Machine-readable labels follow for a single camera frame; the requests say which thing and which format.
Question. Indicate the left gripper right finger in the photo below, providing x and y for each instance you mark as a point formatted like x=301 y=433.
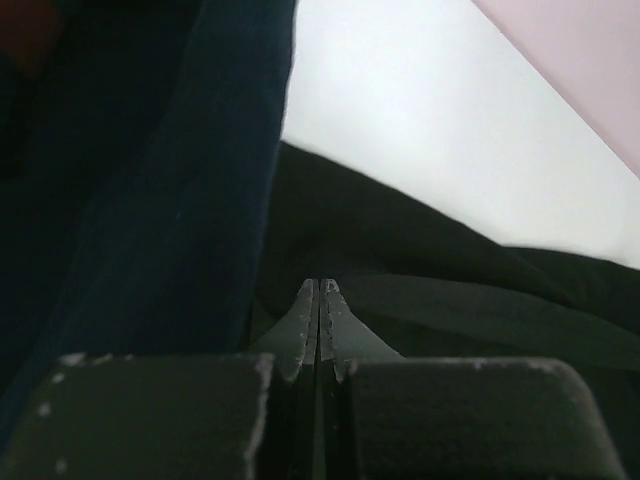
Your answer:
x=390 y=417

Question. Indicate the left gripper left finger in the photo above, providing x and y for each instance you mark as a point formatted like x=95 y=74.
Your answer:
x=243 y=416

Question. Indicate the black tank top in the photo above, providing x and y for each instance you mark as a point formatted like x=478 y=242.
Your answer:
x=434 y=287

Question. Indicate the dark navy red garment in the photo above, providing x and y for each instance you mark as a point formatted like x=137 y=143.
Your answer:
x=139 y=141

